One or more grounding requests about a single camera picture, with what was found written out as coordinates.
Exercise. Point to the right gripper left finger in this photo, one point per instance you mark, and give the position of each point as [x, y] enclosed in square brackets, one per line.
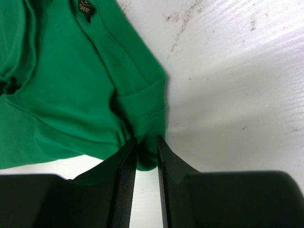
[98, 198]

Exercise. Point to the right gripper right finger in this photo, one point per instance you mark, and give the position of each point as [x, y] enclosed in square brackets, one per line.
[238, 199]

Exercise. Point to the green t shirt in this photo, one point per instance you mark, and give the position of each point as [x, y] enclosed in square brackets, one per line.
[75, 79]

